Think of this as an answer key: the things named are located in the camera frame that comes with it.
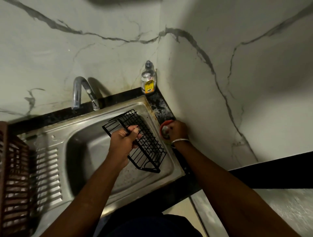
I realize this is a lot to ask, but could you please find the chrome faucet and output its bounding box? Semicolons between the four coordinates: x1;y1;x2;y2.
71;76;101;112

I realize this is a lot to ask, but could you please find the person's left hand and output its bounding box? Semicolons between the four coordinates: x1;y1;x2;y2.
107;125;143;169

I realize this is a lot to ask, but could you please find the stainless steel sink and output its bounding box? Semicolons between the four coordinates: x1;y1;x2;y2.
17;95;185;237

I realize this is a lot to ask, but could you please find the person's right hand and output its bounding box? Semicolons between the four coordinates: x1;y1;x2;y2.
164;120;190;143

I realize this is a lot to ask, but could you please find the person's left forearm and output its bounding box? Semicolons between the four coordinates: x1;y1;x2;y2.
40;159;123;237

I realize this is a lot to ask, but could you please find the silver bracelet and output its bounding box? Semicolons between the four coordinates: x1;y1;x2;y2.
171;138;190;147

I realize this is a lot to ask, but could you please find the black wire rack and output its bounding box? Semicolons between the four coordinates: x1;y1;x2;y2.
102;109;168;174

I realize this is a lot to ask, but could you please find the person's dark clothing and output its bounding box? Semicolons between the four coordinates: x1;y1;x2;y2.
97;212;203;237

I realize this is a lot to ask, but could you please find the orange round container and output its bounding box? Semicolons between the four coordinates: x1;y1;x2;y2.
159;119;175;140

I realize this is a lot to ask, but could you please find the brown plastic dish basket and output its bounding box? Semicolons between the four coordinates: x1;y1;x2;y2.
0;121;31;237

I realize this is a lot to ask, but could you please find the clear dish soap bottle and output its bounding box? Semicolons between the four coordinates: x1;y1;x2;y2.
141;60;157;94

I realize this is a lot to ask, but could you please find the person's right forearm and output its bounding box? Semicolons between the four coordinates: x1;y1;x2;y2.
172;140;301;237

